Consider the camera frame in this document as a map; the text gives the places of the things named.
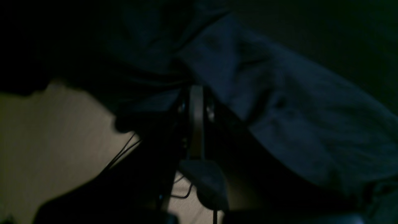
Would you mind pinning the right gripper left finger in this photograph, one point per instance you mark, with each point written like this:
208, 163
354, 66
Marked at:
135, 186

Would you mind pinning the dark grey T-shirt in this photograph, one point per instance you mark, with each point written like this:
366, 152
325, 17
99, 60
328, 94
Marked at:
317, 123

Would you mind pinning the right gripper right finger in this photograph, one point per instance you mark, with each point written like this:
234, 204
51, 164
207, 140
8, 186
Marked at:
253, 187

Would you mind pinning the black table cloth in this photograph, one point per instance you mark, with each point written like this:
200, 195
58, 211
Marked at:
342, 37

